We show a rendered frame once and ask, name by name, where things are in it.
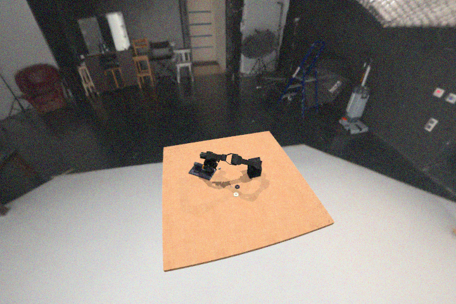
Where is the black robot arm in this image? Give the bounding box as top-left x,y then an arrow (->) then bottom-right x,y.
199,151 -> 263,171

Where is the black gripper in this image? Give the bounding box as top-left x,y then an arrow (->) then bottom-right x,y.
205,160 -> 220,174

